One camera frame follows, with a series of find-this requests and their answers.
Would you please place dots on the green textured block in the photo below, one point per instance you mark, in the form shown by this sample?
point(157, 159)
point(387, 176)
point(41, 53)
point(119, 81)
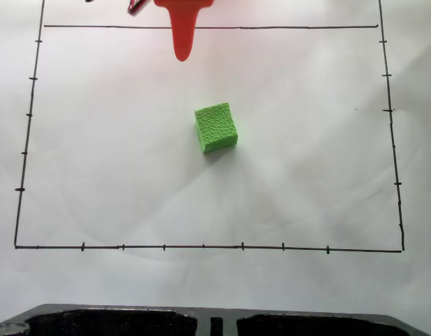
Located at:
point(217, 127)

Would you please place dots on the white paper sheet drawn rectangle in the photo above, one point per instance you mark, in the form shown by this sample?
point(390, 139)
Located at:
point(131, 196)

